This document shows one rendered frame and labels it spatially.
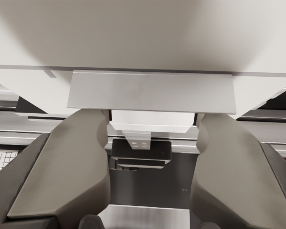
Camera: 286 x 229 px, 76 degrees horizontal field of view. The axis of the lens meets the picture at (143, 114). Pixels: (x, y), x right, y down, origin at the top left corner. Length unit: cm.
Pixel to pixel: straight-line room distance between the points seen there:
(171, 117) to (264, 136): 35
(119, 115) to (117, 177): 54
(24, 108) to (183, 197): 59
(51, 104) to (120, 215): 12
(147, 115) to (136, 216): 9
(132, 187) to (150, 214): 50
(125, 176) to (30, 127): 35
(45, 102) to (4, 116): 39
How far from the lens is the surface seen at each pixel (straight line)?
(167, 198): 69
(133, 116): 17
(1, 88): 26
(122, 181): 69
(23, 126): 52
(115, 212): 19
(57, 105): 17
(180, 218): 19
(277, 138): 51
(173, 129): 21
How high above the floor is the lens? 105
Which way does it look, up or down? 18 degrees down
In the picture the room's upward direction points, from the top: 177 degrees counter-clockwise
